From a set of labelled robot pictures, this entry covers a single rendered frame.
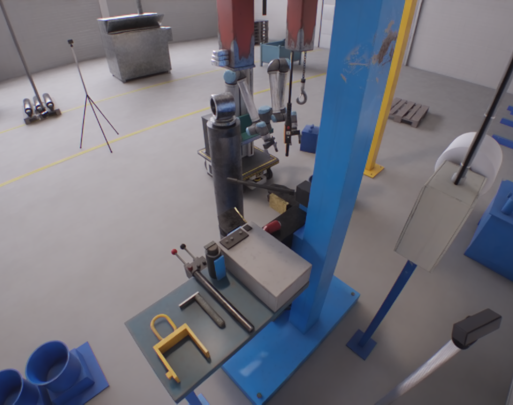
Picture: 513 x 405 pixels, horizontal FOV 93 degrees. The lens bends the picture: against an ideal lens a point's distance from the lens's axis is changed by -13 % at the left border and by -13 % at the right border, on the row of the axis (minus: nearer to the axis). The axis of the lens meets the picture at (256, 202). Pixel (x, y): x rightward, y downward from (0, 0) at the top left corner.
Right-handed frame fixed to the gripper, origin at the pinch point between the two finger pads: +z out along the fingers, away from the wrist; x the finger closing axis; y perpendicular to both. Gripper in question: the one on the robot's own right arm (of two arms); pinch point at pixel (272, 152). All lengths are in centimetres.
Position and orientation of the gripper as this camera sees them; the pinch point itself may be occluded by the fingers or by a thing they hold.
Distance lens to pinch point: 289.4
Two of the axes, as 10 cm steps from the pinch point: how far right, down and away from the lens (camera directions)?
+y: -6.9, -0.8, 7.2
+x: -6.2, 5.9, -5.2
